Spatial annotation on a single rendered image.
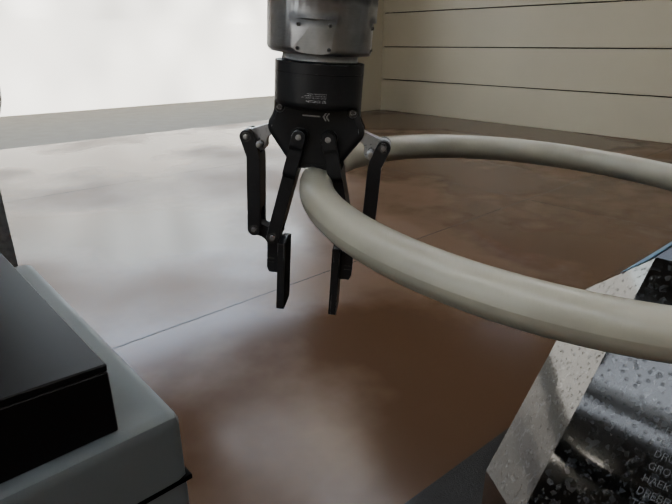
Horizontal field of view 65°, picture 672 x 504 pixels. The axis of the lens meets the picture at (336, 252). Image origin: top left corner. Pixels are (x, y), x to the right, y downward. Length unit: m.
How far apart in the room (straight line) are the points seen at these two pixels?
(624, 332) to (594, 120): 7.14
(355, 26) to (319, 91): 0.05
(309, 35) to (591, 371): 0.47
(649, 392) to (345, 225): 0.41
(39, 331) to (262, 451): 1.19
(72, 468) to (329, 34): 0.35
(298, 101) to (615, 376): 0.45
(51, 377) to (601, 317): 0.33
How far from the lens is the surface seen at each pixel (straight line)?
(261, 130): 0.49
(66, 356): 0.41
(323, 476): 1.51
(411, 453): 1.58
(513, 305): 0.30
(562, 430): 0.66
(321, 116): 0.47
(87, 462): 0.41
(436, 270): 0.31
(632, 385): 0.66
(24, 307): 0.51
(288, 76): 0.45
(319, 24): 0.43
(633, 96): 7.26
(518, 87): 7.92
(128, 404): 0.45
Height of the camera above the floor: 1.05
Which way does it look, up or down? 21 degrees down
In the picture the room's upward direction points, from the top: straight up
